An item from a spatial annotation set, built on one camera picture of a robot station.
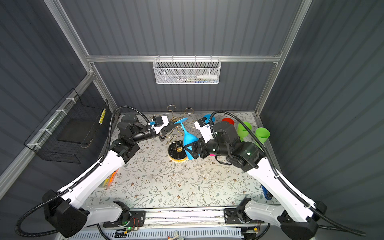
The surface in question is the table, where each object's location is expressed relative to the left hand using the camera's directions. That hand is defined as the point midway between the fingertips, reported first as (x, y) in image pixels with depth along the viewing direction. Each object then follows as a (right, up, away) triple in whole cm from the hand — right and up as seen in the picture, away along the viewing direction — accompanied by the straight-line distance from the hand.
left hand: (179, 120), depth 64 cm
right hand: (+6, -10, -1) cm, 12 cm away
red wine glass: (+30, +1, +32) cm, 44 cm away
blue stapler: (+45, -39, +14) cm, 61 cm away
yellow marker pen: (-46, +3, +20) cm, 50 cm away
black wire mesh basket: (-55, -4, +10) cm, 56 cm away
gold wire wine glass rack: (-6, -19, +33) cm, 38 cm away
